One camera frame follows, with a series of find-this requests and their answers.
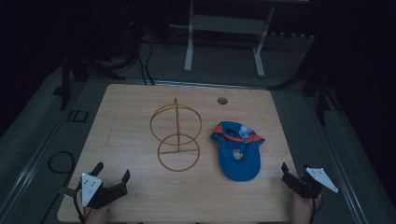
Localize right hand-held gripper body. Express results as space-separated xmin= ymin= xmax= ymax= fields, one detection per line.
xmin=281 ymin=167 xmax=339 ymax=200

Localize person's left hand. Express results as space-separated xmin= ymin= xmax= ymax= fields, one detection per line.
xmin=83 ymin=203 xmax=110 ymax=224

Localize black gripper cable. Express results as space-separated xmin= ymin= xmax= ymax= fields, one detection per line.
xmin=72 ymin=182 xmax=87 ymax=224
xmin=311 ymin=192 xmax=325 ymax=224

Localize dark metal stand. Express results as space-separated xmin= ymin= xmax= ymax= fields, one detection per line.
xmin=269 ymin=59 xmax=344 ymax=126

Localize person's right hand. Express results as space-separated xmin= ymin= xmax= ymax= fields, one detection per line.
xmin=291 ymin=190 xmax=324 ymax=224

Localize black rectangular floor bracket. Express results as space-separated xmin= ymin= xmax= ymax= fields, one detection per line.
xmin=66 ymin=109 xmax=90 ymax=123

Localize white metal stand frame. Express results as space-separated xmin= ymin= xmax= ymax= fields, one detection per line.
xmin=169 ymin=0 xmax=276 ymax=78

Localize black hanging cables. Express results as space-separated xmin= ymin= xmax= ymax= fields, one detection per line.
xmin=135 ymin=38 xmax=156 ymax=86

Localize black tripod stand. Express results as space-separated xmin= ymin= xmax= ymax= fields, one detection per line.
xmin=52 ymin=46 xmax=127 ymax=111

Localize gold wire hat stand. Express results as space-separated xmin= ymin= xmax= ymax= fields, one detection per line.
xmin=149 ymin=97 xmax=203 ymax=173

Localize blue and orange cap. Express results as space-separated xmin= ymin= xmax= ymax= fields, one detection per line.
xmin=209 ymin=120 xmax=266 ymax=183

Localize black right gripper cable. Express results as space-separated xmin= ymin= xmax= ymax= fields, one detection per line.
xmin=311 ymin=192 xmax=325 ymax=224

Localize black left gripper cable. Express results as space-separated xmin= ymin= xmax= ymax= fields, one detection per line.
xmin=72 ymin=182 xmax=87 ymax=224

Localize black looped floor cable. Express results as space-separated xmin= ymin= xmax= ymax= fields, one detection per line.
xmin=47 ymin=150 xmax=76 ymax=175

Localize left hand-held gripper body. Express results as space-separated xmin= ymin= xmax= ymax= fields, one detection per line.
xmin=80 ymin=172 xmax=129 ymax=210

